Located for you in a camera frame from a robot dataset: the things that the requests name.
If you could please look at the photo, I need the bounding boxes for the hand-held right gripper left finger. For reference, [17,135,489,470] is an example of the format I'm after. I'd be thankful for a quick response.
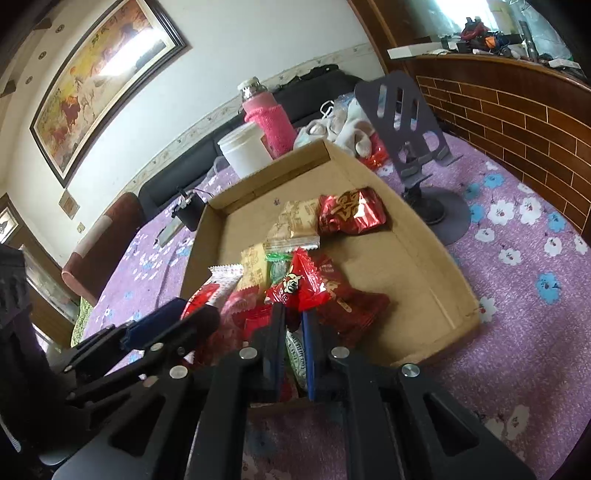
[53,302,288,480]

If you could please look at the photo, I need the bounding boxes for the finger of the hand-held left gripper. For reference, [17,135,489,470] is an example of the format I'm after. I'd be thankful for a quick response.
[65,305,221,407]
[60,298,185,372]

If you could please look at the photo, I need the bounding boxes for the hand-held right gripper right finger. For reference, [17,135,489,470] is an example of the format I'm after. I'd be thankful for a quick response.
[304,310,536,480]

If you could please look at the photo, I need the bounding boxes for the long red snack packet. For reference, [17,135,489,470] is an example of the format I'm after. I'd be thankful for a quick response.
[242,305,274,342]

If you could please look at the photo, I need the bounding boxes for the white packet with red label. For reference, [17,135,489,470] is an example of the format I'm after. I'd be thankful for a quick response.
[180,264,245,324]

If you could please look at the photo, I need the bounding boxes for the small red snack packet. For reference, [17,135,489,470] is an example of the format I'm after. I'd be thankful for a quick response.
[265,247,345,312]

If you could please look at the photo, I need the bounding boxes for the yellow biscuit packet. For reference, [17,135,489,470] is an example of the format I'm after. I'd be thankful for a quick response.
[265,198,321,252]
[235,244,271,294]

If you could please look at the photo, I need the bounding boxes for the shallow cardboard box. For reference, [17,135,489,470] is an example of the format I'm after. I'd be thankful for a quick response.
[179,140,482,407]

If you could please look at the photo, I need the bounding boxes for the white packet with green print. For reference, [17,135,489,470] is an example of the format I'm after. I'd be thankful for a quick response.
[285,330,309,393]

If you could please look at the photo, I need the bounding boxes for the green cloth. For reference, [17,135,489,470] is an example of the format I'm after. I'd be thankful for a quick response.
[69,295,93,347]

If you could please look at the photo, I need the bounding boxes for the green candy packet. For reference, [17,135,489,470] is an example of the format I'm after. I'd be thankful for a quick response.
[265,249,296,287]

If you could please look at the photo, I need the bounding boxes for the dark red snack packet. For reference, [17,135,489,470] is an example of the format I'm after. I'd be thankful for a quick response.
[316,263,391,349]

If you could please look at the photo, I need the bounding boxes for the brown armchair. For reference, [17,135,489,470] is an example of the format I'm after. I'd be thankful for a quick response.
[61,191,146,308]

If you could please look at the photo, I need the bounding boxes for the black round container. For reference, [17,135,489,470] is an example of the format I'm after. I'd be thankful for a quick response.
[172,187,208,232]

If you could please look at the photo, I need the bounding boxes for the wooden glass door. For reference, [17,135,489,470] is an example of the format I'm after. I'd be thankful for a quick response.
[0,191,79,347]

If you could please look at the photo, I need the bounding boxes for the shiny red snack packet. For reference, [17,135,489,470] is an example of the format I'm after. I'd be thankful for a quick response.
[318,187,387,236]

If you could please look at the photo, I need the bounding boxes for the clear plastic bag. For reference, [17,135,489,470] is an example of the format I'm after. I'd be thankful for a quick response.
[205,156,232,185]

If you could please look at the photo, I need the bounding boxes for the black leather sofa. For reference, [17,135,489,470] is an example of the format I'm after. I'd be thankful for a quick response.
[139,65,361,222]

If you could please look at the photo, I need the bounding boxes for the white plastic jar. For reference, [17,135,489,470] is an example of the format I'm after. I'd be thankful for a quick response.
[217,121,274,180]

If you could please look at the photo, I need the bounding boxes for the red gold patterned packet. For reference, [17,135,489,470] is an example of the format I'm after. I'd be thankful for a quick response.
[360,136,393,174]

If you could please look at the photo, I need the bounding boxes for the white plastic bag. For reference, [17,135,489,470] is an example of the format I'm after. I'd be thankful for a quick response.
[293,99,338,149]

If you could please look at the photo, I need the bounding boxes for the bottle with pink knitted sleeve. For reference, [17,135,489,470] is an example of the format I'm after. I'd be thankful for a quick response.
[237,76,298,160]

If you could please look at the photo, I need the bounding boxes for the purple floral tablecloth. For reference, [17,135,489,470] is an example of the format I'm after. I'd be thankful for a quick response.
[69,124,591,480]

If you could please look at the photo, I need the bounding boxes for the white cloth pile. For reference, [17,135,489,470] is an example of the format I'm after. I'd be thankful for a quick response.
[332,95,386,158]

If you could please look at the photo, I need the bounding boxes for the grey phone stand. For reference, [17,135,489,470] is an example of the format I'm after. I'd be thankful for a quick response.
[354,71,471,245]

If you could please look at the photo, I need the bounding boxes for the framed painting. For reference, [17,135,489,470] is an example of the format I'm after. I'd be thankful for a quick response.
[29,0,190,188]

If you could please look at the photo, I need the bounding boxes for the black clothes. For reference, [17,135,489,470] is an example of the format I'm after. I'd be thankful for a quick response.
[277,65,345,90]

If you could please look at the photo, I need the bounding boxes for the flat white box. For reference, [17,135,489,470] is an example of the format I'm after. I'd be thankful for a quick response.
[387,41,444,61]

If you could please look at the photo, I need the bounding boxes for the wooden partition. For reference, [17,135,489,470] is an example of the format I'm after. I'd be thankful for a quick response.
[348,0,591,232]

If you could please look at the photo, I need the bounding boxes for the dark clutter pile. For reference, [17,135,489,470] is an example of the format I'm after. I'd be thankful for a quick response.
[443,16,583,70]

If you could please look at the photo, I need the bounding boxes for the small wall plaque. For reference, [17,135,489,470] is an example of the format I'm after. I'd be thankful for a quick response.
[58,190,80,220]

